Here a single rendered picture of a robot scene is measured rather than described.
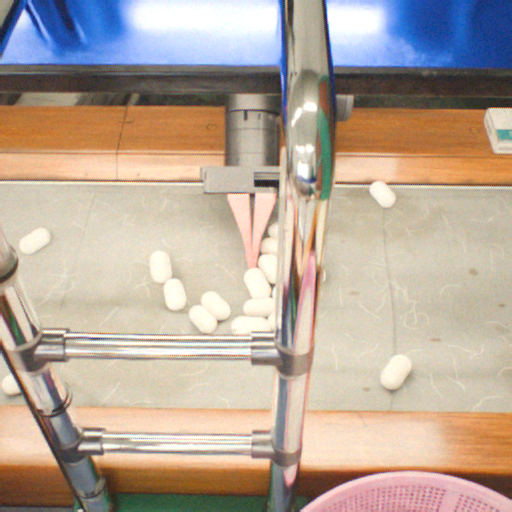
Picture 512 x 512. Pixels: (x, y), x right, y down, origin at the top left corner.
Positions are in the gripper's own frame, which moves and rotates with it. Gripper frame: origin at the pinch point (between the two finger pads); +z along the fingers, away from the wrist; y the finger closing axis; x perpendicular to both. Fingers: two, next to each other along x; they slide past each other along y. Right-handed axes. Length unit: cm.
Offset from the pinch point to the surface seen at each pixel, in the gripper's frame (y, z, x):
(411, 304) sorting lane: 15.8, 4.3, -1.8
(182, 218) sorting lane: -7.7, -4.5, 5.9
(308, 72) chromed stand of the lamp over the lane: 2.7, -8.2, -41.7
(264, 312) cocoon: 1.3, 4.9, -4.2
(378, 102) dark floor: 37, -47, 143
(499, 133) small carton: 28.1, -14.6, 8.9
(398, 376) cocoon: 13.0, 10.0, -9.4
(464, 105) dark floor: 64, -46, 142
